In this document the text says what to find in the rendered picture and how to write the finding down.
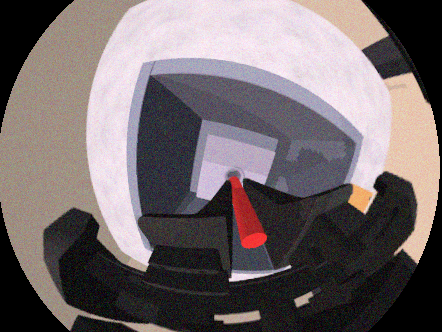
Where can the red peg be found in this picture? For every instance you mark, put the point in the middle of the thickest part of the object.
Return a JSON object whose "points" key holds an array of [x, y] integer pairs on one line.
{"points": [[249, 226]]}

